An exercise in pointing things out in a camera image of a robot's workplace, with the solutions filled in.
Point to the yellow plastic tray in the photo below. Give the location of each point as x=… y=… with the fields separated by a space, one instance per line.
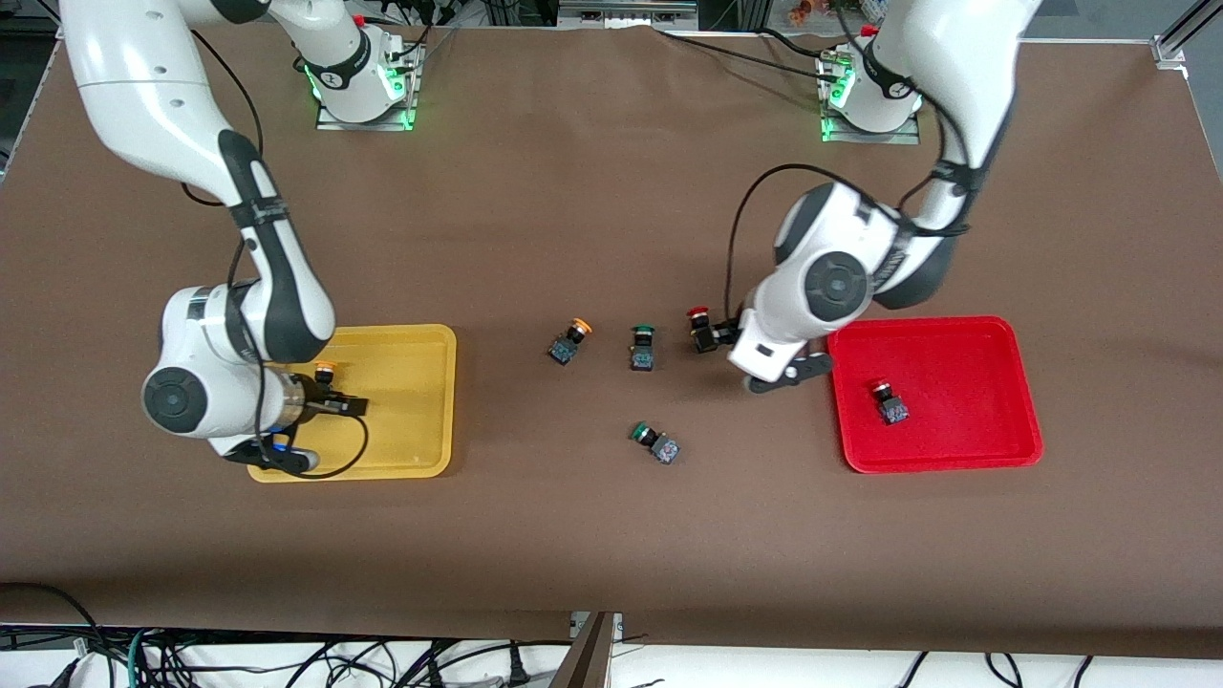
x=406 y=401

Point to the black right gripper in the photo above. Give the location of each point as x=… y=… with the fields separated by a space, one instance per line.
x=312 y=405

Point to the green push button switch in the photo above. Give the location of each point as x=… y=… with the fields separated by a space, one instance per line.
x=642 y=352
x=657 y=443

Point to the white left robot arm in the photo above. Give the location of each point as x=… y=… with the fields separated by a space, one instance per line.
x=955 y=57

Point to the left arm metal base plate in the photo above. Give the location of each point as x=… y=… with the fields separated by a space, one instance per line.
x=912 y=136

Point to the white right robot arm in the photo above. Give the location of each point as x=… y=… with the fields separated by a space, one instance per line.
x=143 y=96

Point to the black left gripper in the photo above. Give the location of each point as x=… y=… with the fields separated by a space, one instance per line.
x=729 y=333

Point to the aluminium frame rail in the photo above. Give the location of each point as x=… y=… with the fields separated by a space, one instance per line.
x=626 y=11

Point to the small orange object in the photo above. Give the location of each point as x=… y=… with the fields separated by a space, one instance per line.
x=801 y=11

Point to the red push button switch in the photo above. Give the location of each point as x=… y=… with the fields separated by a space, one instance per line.
x=702 y=334
x=891 y=406

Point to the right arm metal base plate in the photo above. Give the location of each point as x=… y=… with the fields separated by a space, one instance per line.
x=406 y=105

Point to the black power plug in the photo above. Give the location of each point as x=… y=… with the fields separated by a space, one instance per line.
x=518 y=667

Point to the red plastic tray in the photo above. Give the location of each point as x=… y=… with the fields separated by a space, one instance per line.
x=955 y=420

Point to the brown table cover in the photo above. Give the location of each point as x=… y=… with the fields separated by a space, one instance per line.
x=611 y=535

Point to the yellow push button switch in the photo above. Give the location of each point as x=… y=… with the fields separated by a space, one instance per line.
x=325 y=371
x=569 y=342

